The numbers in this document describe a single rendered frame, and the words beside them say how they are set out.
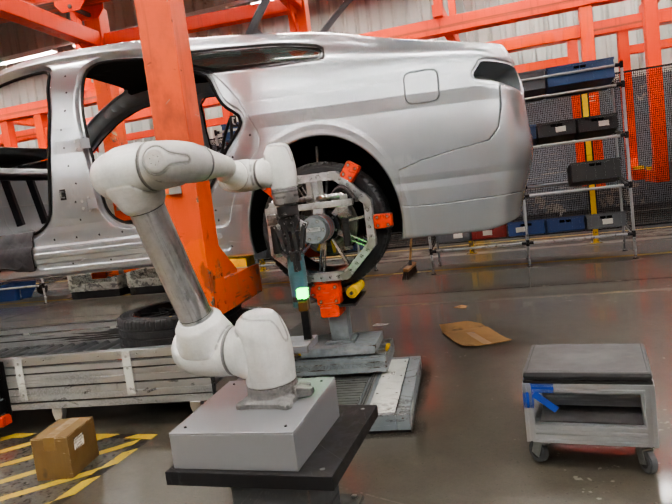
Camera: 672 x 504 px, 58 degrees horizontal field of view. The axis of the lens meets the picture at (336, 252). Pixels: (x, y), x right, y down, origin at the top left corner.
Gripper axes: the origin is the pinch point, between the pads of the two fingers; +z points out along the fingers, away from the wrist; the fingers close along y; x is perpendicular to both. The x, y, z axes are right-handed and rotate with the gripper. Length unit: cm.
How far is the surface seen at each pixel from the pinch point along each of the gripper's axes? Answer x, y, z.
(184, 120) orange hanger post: 40, -60, -60
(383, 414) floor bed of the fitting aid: 34, 12, 74
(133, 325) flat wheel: 47, -116, 33
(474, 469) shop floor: 5, 52, 80
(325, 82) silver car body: 100, -15, -71
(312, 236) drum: 71, -22, 1
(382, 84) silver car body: 104, 13, -65
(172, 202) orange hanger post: 36, -72, -26
